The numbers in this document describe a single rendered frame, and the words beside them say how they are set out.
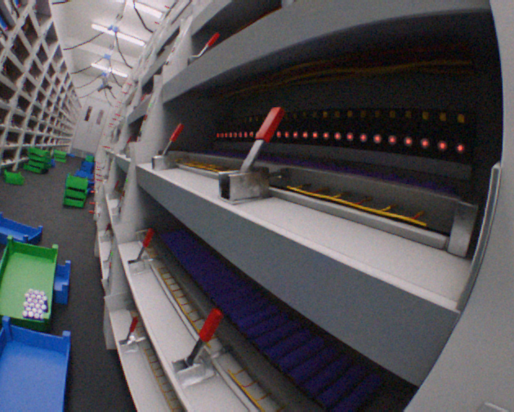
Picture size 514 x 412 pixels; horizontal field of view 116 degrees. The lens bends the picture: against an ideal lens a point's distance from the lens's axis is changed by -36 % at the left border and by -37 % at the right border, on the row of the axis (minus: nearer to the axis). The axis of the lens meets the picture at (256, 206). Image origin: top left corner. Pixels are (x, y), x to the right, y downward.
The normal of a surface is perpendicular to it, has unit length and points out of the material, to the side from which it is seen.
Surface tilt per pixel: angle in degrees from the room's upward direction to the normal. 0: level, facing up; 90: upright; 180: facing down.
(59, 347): 90
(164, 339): 21
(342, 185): 111
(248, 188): 90
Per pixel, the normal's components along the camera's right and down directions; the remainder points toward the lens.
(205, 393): 0.00, -0.96
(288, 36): -0.82, 0.16
